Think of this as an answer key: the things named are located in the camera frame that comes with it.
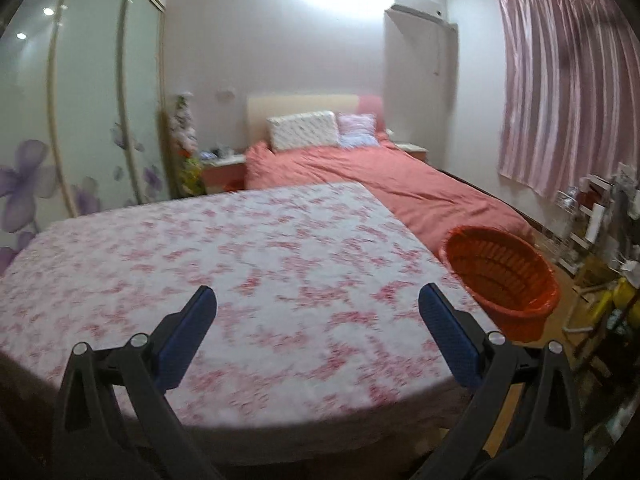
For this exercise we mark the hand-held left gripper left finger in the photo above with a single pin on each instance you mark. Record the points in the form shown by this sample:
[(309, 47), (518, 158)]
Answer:
[(185, 342)]

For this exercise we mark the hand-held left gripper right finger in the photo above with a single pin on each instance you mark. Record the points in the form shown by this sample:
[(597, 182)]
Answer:
[(450, 342)]

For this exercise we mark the orange plastic lattice basket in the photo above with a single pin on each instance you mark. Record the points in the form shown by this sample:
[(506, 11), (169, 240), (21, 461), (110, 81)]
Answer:
[(500, 265)]

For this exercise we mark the table with floral cloth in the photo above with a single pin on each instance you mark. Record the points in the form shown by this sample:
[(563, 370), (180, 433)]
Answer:
[(250, 260)]

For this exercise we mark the dark wooden chair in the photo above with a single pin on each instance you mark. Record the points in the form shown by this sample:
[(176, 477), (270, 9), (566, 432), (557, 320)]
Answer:
[(600, 360)]

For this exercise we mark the bed with red duvet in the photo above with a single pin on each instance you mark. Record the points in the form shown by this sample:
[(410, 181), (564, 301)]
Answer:
[(400, 185)]

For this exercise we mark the yellow bag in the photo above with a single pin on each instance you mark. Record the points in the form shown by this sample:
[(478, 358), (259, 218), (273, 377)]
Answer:
[(625, 297)]

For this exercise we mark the white trolley shelf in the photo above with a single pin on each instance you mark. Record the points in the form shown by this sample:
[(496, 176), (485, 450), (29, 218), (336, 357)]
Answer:
[(592, 220)]

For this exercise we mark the purple pillow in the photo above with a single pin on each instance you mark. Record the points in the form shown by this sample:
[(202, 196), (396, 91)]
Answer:
[(357, 130)]

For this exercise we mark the white floral pillow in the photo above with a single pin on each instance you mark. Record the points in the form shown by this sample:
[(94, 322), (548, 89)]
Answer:
[(302, 130)]

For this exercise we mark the frosted floral wardrobe door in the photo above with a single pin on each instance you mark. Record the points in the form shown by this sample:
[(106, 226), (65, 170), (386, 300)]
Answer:
[(90, 110)]

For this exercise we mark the beige and pink headboard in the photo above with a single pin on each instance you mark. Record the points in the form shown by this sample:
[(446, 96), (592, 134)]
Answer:
[(300, 102)]

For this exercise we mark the pink striped curtain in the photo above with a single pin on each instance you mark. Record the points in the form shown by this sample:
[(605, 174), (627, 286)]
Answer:
[(560, 85)]

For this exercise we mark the white air conditioner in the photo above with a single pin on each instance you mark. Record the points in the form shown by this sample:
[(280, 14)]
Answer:
[(415, 2)]

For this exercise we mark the white metal tube frame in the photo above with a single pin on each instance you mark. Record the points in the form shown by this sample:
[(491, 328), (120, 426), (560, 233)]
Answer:
[(575, 327)]

